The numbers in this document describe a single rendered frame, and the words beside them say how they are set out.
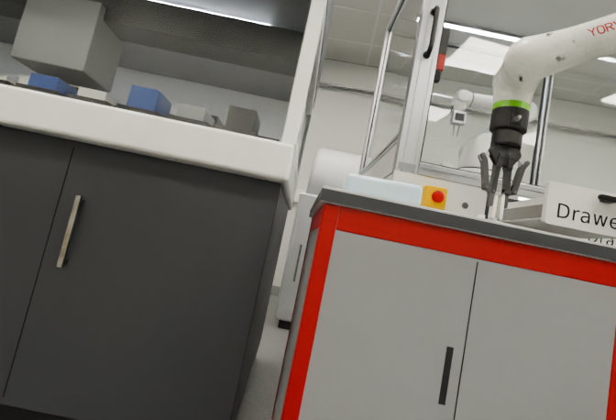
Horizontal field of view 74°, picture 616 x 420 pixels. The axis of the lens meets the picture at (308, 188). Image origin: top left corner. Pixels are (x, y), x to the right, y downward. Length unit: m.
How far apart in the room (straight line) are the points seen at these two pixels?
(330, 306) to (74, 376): 0.81
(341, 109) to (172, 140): 3.80
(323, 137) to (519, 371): 4.09
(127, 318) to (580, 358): 1.06
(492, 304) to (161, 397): 0.88
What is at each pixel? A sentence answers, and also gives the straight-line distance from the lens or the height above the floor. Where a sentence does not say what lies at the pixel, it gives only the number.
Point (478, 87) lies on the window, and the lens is 1.60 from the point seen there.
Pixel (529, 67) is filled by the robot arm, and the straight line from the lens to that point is 1.11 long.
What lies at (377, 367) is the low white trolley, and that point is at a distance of 0.80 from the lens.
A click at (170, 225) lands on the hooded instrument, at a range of 1.22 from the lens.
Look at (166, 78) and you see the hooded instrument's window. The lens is 1.25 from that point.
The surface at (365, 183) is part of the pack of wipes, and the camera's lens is 0.81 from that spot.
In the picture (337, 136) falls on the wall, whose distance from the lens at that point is 4.76.
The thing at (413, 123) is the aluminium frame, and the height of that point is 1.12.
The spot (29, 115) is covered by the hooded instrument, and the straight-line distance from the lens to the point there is 1.35.
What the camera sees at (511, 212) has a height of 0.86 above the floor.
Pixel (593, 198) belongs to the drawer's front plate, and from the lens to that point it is 1.26.
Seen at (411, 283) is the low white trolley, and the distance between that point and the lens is 0.79.
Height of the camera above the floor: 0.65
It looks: 7 degrees up
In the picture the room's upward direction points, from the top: 12 degrees clockwise
